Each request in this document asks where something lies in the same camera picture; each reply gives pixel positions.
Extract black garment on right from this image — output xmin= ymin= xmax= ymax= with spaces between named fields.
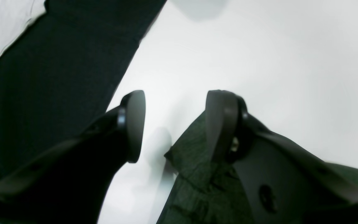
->
xmin=0 ymin=0 xmax=166 ymax=180

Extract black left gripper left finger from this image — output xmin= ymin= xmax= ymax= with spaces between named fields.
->
xmin=83 ymin=90 xmax=145 ymax=164

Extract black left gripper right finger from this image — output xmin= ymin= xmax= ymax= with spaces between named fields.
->
xmin=205 ymin=90 xmax=260 ymax=163

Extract dark green long-sleeve shirt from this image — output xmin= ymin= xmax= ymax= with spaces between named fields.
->
xmin=156 ymin=110 xmax=358 ymax=224

